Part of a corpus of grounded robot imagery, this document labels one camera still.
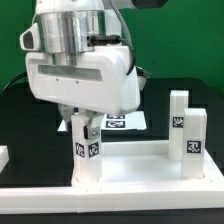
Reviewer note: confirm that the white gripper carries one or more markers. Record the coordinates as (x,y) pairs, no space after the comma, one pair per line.
(102,80)

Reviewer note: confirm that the white desk top tray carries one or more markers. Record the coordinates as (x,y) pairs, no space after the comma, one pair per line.
(144,167)

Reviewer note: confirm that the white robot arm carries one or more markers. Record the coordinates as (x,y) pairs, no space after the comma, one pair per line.
(68,28)

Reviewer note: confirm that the fiducial marker sheet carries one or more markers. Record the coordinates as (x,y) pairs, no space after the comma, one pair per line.
(132,121)

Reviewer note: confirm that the white block at left edge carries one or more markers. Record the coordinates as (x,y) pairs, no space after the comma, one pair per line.
(4,157)

